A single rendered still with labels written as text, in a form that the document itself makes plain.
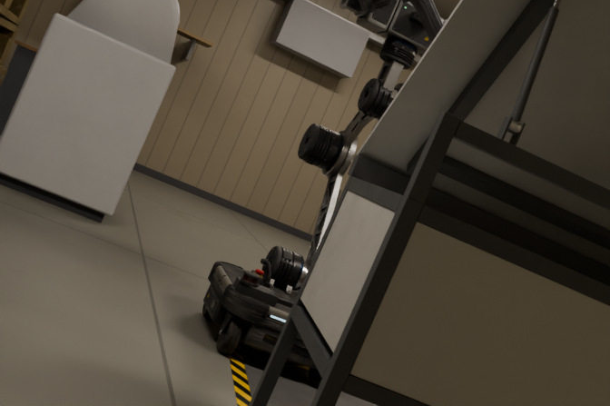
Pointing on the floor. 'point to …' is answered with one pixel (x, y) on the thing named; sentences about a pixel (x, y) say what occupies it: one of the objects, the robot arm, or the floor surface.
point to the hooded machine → (93, 95)
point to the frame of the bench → (323, 360)
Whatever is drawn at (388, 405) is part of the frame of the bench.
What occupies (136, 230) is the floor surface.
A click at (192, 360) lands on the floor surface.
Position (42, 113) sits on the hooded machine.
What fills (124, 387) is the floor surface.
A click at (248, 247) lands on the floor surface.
